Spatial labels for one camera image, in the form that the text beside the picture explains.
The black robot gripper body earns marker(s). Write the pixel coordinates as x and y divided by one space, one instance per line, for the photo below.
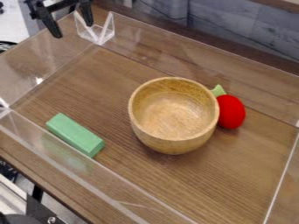
52 7

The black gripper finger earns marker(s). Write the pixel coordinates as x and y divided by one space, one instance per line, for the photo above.
87 12
46 17

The brown wooden bowl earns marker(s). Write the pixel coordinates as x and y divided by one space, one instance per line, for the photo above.
174 114

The green rectangular stick block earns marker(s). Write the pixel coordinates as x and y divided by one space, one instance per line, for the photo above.
75 135

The red plush radish toy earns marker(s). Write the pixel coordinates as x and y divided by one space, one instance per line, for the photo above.
231 109

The grey metal post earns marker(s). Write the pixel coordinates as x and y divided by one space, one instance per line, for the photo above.
34 25

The clear acrylic tray enclosure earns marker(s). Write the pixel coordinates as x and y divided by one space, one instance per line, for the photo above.
238 180

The black bracket with screw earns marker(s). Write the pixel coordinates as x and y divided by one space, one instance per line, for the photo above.
40 212

